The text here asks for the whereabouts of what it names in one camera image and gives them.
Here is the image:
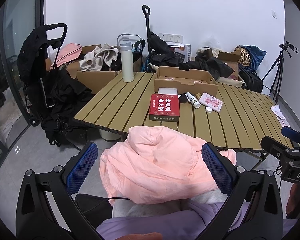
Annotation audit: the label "white wall sockets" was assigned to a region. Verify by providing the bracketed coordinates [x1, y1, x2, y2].
[158, 33, 183, 43]

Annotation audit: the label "pink white tissue pack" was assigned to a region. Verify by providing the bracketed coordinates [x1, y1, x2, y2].
[199, 93, 223, 113]

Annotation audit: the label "black clothes pile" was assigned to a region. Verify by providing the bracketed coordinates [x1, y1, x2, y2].
[141, 31, 190, 72]

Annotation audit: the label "black backpack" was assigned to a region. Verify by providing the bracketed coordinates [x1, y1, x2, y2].
[238, 64, 263, 93]

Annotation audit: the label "black camera tripod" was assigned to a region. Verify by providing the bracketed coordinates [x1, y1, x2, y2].
[262, 41, 299, 104]

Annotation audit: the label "white spray bottle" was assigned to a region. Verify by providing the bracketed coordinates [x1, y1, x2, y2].
[185, 92, 201, 109]

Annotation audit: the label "black jacket on box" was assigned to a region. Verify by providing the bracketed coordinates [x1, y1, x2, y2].
[178, 56, 234, 80]

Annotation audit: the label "wicker ball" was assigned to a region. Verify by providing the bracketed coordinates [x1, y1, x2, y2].
[238, 47, 251, 67]

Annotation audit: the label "white paper sheet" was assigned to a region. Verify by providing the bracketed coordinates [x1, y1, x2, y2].
[270, 105, 290, 127]

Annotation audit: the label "white translucent plastic case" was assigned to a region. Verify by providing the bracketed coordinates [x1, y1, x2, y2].
[158, 88, 178, 95]

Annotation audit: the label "red printed box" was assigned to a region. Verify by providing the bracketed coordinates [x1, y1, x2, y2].
[149, 94, 180, 122]

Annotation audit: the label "black stroller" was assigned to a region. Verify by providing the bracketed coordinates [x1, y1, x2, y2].
[17, 23, 93, 146]

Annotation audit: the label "beige clothes pile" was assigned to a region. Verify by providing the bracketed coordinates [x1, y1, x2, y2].
[79, 43, 119, 72]

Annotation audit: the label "shallow cardboard tray box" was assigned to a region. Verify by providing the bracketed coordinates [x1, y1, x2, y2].
[154, 66, 218, 97]

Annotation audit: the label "large cardboard box left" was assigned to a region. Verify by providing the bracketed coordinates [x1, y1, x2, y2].
[59, 45, 122, 94]

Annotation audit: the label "black trolley handle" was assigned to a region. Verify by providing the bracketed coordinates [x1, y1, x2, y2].
[142, 5, 152, 54]

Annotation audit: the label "pink puffy jacket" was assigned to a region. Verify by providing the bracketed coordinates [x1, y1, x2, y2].
[99, 125, 238, 205]

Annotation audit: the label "printed appliance box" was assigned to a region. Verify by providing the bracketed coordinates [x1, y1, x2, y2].
[170, 44, 192, 63]

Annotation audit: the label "blue velvet bag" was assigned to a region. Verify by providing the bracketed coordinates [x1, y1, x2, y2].
[235, 45, 267, 71]

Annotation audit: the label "white bucket under table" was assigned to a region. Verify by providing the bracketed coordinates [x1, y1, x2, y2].
[99, 129, 121, 141]

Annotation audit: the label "olive slatted folding table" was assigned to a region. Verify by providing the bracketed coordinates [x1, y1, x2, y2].
[74, 72, 292, 152]

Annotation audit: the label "lavender sleeve forearm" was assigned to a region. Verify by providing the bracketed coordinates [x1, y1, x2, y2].
[96, 202, 251, 240]

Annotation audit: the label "pink backpack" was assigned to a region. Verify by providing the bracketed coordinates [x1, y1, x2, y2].
[56, 43, 82, 67]

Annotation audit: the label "cardboard box right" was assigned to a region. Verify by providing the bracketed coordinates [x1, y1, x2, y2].
[202, 48, 241, 80]

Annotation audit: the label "white thermos bottle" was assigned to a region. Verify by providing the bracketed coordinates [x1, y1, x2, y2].
[120, 42, 134, 82]

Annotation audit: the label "white metal rack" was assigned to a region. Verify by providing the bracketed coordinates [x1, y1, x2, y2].
[116, 33, 142, 51]

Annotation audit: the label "small white round jar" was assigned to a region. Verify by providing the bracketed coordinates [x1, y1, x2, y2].
[206, 107, 212, 113]

